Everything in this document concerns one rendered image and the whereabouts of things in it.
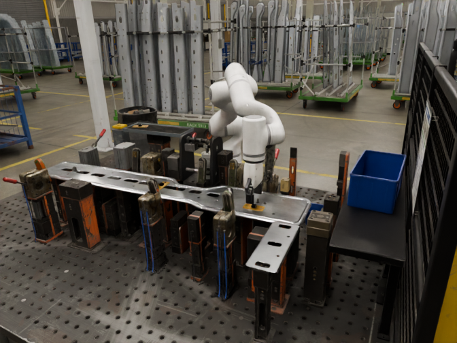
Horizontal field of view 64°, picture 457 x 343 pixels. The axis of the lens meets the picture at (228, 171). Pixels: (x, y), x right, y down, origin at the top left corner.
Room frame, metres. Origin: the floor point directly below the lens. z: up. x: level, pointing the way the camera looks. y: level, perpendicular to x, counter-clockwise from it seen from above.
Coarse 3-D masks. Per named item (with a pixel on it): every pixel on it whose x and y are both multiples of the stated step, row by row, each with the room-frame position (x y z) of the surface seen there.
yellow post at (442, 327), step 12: (456, 252) 0.59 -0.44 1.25; (456, 264) 0.59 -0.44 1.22; (456, 276) 0.59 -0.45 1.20; (456, 288) 0.59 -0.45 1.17; (444, 300) 0.59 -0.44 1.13; (456, 300) 0.58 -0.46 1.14; (444, 312) 0.59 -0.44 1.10; (456, 312) 0.58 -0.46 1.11; (444, 324) 0.59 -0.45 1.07; (456, 324) 0.58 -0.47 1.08; (444, 336) 0.59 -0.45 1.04; (456, 336) 0.58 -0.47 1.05
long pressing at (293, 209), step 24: (48, 168) 1.79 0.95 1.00; (96, 168) 1.77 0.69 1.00; (144, 192) 1.46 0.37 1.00; (168, 192) 1.45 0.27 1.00; (216, 192) 1.43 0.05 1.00; (240, 192) 1.43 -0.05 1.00; (264, 192) 1.41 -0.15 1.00; (240, 216) 1.23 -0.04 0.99; (264, 216) 1.20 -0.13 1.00; (288, 216) 1.20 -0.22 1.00
